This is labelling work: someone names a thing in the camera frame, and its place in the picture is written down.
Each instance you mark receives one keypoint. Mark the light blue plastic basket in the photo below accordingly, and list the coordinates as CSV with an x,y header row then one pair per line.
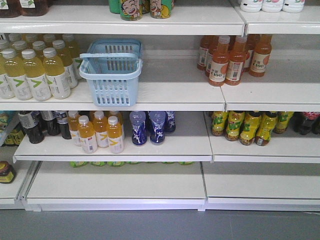
x,y
112,68

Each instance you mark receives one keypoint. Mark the blue sports drink bottle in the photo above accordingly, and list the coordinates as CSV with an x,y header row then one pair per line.
x,y
138,126
157,119

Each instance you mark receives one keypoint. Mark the orange juice bottle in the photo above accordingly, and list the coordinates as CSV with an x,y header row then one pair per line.
x,y
100,124
115,135
87,135
73,121

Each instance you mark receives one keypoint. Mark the yellow lemon tea bottle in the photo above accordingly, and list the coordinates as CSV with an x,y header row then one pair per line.
x,y
234,122
268,123
219,119
251,124

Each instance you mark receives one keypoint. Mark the orange C100 drink bottle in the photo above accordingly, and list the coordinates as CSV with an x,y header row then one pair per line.
x,y
237,57
203,50
219,63
261,56

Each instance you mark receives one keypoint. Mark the dark tea bottle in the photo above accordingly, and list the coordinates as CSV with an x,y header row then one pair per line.
x,y
62,120
50,118
30,122

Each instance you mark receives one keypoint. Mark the pale yellow juice bottle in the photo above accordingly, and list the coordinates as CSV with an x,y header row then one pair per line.
x,y
6,89
67,61
35,75
55,74

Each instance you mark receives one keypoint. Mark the green cartoon drink can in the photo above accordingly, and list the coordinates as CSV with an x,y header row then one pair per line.
x,y
160,9
130,10

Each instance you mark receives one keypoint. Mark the white right shelf unit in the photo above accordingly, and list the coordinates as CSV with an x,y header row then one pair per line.
x,y
267,156

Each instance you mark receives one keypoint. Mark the black cola plastic bottle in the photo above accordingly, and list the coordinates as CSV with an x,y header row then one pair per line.
x,y
304,121

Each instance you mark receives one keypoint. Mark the white peach drink bottle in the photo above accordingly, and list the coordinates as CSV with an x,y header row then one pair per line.
x,y
293,6
251,6
272,6

